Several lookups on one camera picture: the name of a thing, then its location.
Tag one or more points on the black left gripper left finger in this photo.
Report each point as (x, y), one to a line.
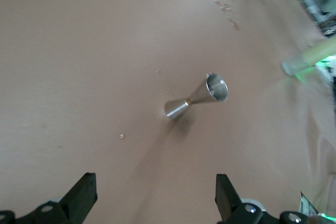
(81, 197)

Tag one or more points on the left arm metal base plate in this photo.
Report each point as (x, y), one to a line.
(308, 204)

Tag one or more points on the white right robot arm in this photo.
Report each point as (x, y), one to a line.
(328, 74)

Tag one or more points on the olive green bottle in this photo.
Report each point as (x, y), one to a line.
(312, 56)

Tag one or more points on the steel double jigger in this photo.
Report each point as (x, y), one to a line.
(199, 98)

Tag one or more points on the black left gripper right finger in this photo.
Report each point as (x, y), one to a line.
(228, 203)

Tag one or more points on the wet liquid spill patch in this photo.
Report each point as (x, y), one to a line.
(225, 5)

